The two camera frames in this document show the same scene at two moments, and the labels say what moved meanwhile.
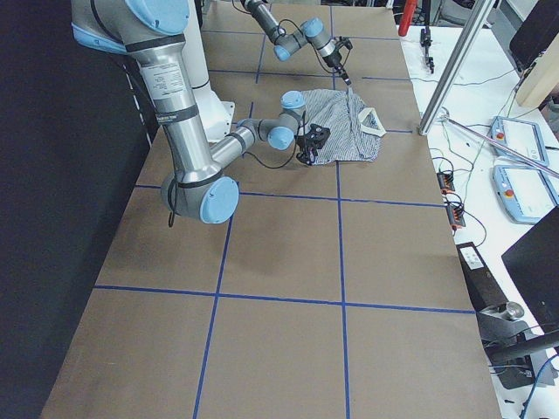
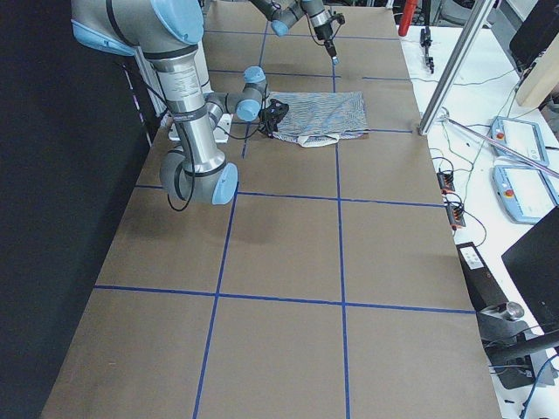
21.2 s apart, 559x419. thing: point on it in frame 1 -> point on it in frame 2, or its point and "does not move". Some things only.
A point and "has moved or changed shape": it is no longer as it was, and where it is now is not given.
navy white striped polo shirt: [355, 130] has moved or changed shape
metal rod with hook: [446, 118] does not move
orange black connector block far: [445, 182] does not move
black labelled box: [483, 287] does not move
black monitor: [534, 265] does not move
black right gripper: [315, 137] -> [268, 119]
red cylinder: [407, 15] does not move
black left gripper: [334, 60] -> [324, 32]
